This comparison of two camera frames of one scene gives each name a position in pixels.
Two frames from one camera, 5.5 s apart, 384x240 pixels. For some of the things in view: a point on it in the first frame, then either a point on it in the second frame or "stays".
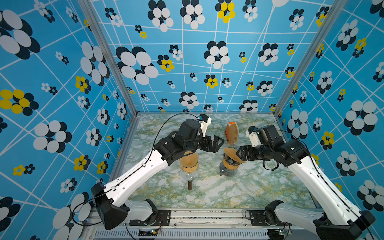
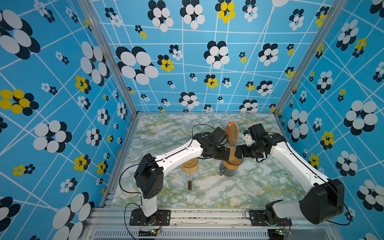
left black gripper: (216, 146) to (222, 156)
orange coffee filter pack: (231, 132) stays
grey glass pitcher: (223, 170) stays
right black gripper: (248, 148) stays
